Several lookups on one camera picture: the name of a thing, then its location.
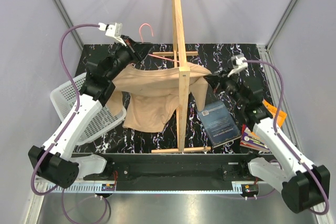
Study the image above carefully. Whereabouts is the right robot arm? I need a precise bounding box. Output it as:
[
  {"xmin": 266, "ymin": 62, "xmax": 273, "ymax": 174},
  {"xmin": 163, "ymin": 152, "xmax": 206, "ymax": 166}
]
[{"xmin": 205, "ymin": 74, "xmax": 330, "ymax": 215}]

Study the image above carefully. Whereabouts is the beige t shirt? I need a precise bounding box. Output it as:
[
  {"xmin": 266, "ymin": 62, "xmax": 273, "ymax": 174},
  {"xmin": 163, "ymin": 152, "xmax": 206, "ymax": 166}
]
[{"xmin": 105, "ymin": 62, "xmax": 212, "ymax": 133}]

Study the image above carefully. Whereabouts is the white plastic basket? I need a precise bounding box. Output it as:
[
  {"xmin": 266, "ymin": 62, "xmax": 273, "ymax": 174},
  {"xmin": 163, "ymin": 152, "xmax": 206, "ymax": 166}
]
[{"xmin": 50, "ymin": 81, "xmax": 126, "ymax": 145}]

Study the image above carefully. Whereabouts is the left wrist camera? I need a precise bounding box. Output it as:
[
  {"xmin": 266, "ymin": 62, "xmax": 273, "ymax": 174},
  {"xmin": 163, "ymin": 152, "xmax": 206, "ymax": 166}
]
[{"xmin": 98, "ymin": 23, "xmax": 126, "ymax": 46}]

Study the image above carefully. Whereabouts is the purple and red book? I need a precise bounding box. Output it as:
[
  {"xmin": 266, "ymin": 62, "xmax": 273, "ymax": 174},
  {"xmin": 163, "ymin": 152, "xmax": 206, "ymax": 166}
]
[{"xmin": 240, "ymin": 124, "xmax": 270, "ymax": 153}]

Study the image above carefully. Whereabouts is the dark blue book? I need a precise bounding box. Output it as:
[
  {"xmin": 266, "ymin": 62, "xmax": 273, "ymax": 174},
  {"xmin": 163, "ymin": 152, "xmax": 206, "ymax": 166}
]
[{"xmin": 197, "ymin": 101, "xmax": 241, "ymax": 148}]

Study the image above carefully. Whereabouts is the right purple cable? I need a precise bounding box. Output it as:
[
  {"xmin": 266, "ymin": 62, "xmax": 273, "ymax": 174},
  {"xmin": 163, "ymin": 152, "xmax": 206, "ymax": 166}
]
[{"xmin": 244, "ymin": 60, "xmax": 330, "ymax": 214}]

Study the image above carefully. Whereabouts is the orange packet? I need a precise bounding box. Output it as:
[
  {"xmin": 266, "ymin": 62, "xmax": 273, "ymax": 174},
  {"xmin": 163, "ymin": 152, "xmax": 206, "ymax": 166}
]
[{"xmin": 262, "ymin": 100, "xmax": 287, "ymax": 127}]

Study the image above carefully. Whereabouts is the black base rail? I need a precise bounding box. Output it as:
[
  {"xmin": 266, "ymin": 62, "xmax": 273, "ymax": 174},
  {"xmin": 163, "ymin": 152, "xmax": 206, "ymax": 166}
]
[{"xmin": 84, "ymin": 153, "xmax": 256, "ymax": 193}]

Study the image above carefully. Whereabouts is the wooden hanger stand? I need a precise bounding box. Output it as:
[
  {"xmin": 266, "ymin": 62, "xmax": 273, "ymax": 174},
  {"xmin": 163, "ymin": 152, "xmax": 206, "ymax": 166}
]
[{"xmin": 151, "ymin": 0, "xmax": 211, "ymax": 154}]

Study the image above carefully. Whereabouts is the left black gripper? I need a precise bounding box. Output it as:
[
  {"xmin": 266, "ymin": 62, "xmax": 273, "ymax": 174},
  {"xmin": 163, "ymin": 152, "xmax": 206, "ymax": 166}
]
[{"xmin": 105, "ymin": 35, "xmax": 153, "ymax": 81}]

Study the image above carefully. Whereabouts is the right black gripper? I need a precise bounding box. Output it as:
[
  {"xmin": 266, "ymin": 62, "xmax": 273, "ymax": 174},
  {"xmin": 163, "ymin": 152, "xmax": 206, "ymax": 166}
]
[{"xmin": 205, "ymin": 67, "xmax": 247, "ymax": 108}]

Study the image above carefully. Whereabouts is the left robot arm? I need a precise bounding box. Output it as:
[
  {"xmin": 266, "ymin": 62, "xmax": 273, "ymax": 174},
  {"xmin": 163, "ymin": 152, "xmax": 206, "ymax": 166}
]
[{"xmin": 28, "ymin": 35, "xmax": 153, "ymax": 189}]

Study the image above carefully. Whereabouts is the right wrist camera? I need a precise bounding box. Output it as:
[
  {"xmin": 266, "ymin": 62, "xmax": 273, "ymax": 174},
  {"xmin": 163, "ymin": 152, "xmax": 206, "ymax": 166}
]
[{"xmin": 227, "ymin": 54, "xmax": 248, "ymax": 77}]

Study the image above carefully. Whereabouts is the pink wire hanger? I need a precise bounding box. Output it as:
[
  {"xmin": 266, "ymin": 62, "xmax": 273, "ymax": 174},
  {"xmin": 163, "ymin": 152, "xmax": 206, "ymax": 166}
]
[{"xmin": 138, "ymin": 23, "xmax": 182, "ymax": 63}]

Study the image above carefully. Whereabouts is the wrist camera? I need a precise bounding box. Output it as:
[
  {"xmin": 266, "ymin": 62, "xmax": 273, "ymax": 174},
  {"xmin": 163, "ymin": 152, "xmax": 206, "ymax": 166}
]
[
  {"xmin": 98, "ymin": 23, "xmax": 126, "ymax": 46},
  {"xmin": 227, "ymin": 54, "xmax": 248, "ymax": 77}
]

